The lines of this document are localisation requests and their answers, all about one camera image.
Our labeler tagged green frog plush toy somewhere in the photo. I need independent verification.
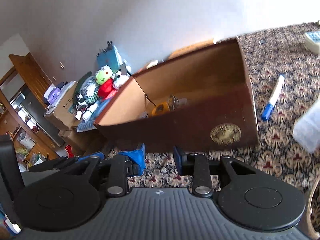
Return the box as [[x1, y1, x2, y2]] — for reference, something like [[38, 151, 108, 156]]
[[94, 65, 113, 85]]

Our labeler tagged wooden shelf cabinet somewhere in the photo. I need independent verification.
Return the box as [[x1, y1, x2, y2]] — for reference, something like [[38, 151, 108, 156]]
[[0, 66, 66, 162]]

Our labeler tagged striped clothing pile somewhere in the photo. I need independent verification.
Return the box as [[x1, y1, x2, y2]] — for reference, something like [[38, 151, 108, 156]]
[[74, 71, 101, 112]]

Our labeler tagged white marker with blue cap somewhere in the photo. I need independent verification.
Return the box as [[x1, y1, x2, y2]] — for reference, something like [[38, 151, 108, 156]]
[[261, 74, 286, 122]]

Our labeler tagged tan cardboard carton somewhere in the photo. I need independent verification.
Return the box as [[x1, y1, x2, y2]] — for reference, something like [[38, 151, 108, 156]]
[[44, 84, 81, 131]]

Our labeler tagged brown cardboard box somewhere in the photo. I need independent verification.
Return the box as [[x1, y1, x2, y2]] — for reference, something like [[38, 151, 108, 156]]
[[94, 37, 260, 153]]

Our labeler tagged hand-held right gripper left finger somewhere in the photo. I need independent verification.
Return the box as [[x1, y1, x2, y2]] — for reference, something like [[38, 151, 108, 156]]
[[60, 144, 147, 197]]

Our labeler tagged woven basket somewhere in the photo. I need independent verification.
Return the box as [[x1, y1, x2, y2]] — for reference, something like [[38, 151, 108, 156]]
[[305, 184, 320, 240]]

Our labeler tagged red bag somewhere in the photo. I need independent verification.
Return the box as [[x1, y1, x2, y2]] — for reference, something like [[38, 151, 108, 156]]
[[64, 144, 75, 158]]

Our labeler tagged purple packet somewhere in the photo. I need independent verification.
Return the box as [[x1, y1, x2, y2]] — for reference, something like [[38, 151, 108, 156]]
[[47, 86, 61, 101]]

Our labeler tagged white remote control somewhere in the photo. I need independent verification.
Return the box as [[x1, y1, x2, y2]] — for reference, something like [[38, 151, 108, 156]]
[[304, 30, 320, 53]]

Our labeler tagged translucent plastic container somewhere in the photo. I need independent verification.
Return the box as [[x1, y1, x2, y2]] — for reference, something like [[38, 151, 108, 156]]
[[292, 104, 320, 154]]

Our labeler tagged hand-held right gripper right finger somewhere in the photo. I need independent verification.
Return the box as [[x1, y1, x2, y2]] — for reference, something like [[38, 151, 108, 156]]
[[173, 146, 257, 198]]

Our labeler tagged wooden door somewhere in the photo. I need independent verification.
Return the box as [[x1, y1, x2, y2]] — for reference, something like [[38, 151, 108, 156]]
[[9, 52, 55, 94]]

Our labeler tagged yellow tape measure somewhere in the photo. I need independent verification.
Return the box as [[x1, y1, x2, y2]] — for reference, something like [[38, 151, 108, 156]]
[[151, 101, 171, 117]]

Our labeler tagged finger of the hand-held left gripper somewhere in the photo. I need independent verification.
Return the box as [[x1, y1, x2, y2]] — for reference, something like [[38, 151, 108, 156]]
[[27, 151, 105, 173]]

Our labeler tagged blue box with black clips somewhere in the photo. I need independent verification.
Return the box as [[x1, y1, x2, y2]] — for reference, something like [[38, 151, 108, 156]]
[[96, 41, 123, 72]]

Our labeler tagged white plush toy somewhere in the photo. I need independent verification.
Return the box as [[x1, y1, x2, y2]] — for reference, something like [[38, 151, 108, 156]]
[[112, 69, 130, 88]]

